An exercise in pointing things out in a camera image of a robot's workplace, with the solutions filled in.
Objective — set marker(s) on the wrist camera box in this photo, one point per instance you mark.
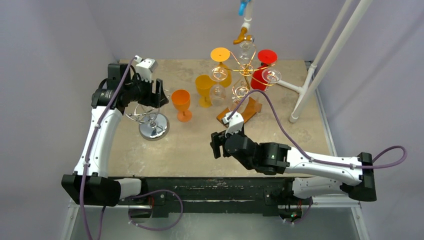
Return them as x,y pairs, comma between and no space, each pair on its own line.
145,68
234,122

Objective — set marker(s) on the red plastic wine glass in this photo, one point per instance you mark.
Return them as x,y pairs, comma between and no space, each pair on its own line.
266,57

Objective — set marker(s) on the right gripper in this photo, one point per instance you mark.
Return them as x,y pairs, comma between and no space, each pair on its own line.
216,144

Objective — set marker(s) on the orange plastic goblet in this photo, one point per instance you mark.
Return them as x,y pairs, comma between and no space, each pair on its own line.
181,100

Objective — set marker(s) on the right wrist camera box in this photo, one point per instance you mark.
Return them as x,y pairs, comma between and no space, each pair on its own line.
234,122

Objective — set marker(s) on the white pvc pipe frame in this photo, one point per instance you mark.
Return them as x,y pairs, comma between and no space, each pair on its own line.
317,72

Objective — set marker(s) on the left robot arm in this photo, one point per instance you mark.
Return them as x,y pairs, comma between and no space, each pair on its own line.
99,139

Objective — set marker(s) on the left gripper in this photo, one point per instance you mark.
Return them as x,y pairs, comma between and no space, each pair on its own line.
155,99

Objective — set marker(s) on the clear short glass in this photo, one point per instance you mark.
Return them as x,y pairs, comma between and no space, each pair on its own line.
238,91
247,51

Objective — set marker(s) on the yellow plastic goblet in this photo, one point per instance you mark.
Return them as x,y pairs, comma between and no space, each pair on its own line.
203,84
220,55

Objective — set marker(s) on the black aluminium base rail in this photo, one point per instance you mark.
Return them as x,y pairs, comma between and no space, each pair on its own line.
269,196

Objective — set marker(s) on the gold rack with wooden base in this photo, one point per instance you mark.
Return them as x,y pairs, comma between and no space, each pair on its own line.
235,78

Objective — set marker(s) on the brass faucet with blue handle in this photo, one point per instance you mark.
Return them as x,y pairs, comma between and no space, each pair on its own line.
245,10

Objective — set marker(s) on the clear tall flute glass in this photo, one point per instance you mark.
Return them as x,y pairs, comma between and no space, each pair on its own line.
268,77

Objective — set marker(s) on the clear wine glass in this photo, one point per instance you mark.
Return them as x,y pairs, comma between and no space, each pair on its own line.
217,92

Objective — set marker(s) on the chrome wine glass rack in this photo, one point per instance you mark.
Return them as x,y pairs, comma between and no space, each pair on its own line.
152,124

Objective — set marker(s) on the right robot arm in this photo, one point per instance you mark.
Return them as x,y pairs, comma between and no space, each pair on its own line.
353,176

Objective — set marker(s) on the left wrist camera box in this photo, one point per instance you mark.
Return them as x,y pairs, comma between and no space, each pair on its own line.
145,68

